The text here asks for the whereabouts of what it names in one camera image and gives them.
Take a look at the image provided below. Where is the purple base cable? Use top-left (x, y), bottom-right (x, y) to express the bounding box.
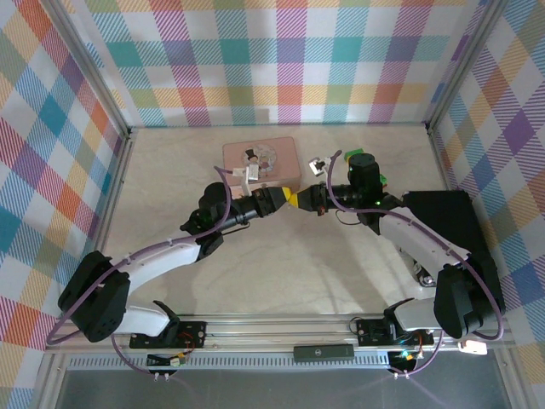
top-left (390, 331), bottom-right (446, 381)
top-left (111, 334), bottom-right (170, 381)

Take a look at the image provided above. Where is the silver metal object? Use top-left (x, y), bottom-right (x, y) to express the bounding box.
top-left (409, 254), bottom-right (439, 291)

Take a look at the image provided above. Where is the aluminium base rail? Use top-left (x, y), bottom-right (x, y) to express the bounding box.
top-left (44, 314), bottom-right (514, 355)

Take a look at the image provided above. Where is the white orange small device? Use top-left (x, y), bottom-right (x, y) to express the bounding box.
top-left (456, 338), bottom-right (489, 357)

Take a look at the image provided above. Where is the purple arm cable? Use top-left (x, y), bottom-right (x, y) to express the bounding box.
top-left (45, 164), bottom-right (246, 345)
top-left (325, 148), bottom-right (508, 342)

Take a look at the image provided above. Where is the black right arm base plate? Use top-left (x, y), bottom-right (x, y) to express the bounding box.
top-left (354, 315), bottom-right (445, 349)

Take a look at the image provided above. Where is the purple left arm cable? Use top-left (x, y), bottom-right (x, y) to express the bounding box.
top-left (45, 164), bottom-right (246, 345)

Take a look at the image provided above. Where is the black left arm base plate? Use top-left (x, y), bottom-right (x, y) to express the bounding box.
top-left (129, 320), bottom-right (208, 349)

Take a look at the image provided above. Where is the small circuit board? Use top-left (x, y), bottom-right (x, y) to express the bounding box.
top-left (387, 347), bottom-right (423, 370)
top-left (146, 352), bottom-right (189, 368)

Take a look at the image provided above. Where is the perforated metal cable tray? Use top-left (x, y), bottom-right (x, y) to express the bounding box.
top-left (67, 355), bottom-right (497, 375)

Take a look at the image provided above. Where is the green toy block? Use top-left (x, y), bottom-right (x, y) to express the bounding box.
top-left (343, 147), bottom-right (389, 188)

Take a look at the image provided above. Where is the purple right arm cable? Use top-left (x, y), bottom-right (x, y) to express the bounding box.
top-left (325, 148), bottom-right (508, 342)

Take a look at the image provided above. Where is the aluminium frame post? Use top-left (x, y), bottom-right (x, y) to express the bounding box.
top-left (423, 0), bottom-right (512, 131)
top-left (53, 0), bottom-right (133, 138)

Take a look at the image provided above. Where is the pink cartoon tin box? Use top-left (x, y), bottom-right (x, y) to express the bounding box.
top-left (221, 135), bottom-right (304, 191)

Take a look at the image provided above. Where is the black oblong device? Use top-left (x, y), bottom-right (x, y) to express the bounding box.
top-left (293, 344), bottom-right (356, 363)

